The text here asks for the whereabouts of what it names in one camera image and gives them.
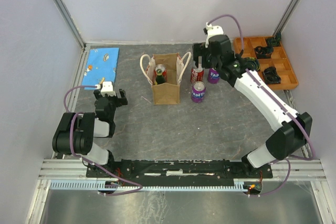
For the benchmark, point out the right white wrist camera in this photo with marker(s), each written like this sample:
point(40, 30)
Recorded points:
point(211, 31)

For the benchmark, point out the blue patterned cloth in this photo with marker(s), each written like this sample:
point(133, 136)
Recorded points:
point(101, 66)

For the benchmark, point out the black rolled sock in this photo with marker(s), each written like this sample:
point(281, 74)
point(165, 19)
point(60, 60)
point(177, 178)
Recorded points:
point(270, 76)

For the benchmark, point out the orange compartment tray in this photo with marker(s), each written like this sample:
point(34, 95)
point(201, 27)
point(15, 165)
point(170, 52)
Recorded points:
point(278, 59)

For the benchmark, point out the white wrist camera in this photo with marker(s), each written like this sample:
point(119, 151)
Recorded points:
point(106, 88)
point(211, 31)

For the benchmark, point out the purple Fanta can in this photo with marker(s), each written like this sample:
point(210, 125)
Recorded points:
point(213, 76)
point(198, 92)

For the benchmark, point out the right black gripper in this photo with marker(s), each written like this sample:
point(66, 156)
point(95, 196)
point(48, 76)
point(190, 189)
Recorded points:
point(198, 51)

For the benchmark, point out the aluminium frame rail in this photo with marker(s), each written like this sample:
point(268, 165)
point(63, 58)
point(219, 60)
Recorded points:
point(73, 169)

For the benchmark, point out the burlap canvas bag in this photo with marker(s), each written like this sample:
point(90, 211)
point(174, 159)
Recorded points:
point(167, 93)

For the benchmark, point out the green glass bottle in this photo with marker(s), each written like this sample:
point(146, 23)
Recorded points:
point(159, 79)

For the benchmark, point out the red Coca-Cola can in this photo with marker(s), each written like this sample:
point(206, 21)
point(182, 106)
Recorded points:
point(160, 68)
point(196, 75)

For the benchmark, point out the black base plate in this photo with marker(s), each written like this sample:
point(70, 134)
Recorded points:
point(188, 173)

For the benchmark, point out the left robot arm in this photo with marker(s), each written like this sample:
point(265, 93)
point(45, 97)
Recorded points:
point(74, 135)

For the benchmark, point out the teal rolled sock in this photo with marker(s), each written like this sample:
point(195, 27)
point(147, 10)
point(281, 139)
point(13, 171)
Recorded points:
point(274, 41)

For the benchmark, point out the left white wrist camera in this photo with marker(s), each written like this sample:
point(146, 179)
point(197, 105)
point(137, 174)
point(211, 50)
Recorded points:
point(106, 88)

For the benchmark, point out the blue yellow rolled sock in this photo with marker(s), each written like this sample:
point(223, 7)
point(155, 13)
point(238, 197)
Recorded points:
point(252, 64)

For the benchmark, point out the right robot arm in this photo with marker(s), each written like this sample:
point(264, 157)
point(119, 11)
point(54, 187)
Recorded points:
point(291, 129)

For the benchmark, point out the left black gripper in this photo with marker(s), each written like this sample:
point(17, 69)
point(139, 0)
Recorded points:
point(120, 101)

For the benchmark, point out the dark rolled sock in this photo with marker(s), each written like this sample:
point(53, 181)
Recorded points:
point(263, 52)

